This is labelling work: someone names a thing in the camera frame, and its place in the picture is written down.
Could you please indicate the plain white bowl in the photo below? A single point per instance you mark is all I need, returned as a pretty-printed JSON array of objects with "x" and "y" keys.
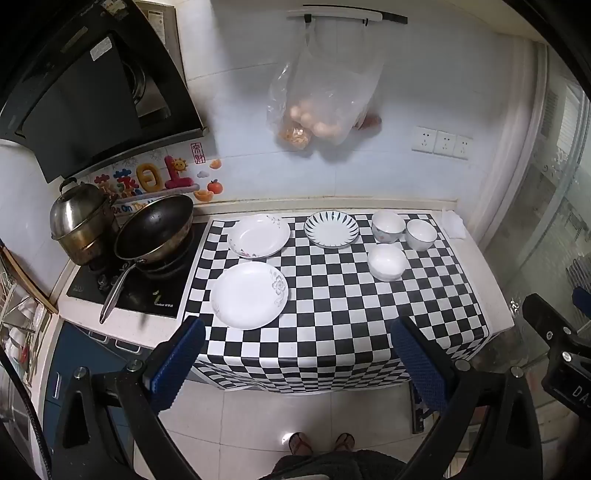
[{"x": 388, "y": 261}]

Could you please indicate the person's right foot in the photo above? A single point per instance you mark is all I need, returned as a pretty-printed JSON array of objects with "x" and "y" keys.
[{"x": 344, "y": 441}]

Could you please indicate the pile of brown eggs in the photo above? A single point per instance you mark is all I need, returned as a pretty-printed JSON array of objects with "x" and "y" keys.
[{"x": 314, "y": 122}]

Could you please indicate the clear plastic bag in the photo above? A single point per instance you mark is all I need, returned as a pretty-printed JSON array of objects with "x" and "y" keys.
[{"x": 323, "y": 74}]

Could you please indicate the white crumpled cloth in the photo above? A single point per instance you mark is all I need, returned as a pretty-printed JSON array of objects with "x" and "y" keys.
[{"x": 453, "y": 224}]

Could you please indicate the black white checkered tablecloth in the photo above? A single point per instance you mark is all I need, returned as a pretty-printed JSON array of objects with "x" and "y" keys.
[{"x": 323, "y": 300}]

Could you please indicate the black glass gas stove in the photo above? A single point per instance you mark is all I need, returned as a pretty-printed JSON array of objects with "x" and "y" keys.
[{"x": 147, "y": 295}]

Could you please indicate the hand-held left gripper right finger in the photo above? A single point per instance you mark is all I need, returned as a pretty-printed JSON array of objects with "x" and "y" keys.
[{"x": 422, "y": 369}]

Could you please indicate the blue kitchen cabinet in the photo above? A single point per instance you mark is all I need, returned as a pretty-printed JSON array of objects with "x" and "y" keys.
[{"x": 83, "y": 350}]

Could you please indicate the white plate small floral print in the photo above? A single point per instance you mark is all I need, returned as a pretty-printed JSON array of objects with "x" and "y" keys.
[{"x": 258, "y": 236}]

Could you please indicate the white bowl pink floral print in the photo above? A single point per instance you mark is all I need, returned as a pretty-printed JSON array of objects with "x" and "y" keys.
[{"x": 387, "y": 226}]

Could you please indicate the dark knit garment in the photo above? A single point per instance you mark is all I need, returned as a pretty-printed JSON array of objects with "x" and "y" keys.
[{"x": 332, "y": 466}]

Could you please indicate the white wall hook rail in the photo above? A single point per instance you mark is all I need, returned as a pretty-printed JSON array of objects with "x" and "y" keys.
[{"x": 346, "y": 14}]

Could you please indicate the stainless steel steamer pot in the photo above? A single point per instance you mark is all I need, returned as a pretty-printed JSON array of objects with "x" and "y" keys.
[{"x": 78, "y": 221}]

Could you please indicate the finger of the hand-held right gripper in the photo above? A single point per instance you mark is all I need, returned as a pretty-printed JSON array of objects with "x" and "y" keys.
[
  {"x": 542, "y": 314},
  {"x": 582, "y": 302}
]

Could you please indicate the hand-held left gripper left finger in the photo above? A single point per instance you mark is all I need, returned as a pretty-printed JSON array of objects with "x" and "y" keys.
[{"x": 178, "y": 364}]

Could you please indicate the white plate blue leaf pattern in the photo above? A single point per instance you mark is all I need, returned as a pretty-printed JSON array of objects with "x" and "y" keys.
[{"x": 331, "y": 228}]

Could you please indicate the white plate grey flower print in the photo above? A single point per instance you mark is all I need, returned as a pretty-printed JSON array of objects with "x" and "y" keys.
[{"x": 249, "y": 295}]

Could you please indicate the white wall socket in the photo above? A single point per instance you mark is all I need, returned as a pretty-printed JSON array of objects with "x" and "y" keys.
[
  {"x": 445, "y": 143},
  {"x": 424, "y": 140},
  {"x": 463, "y": 146}
]

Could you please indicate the black range hood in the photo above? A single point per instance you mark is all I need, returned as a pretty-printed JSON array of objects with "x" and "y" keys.
[{"x": 92, "y": 101}]

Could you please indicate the colourful wall sticker set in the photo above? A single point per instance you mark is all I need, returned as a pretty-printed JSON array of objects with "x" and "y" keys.
[{"x": 152, "y": 177}]

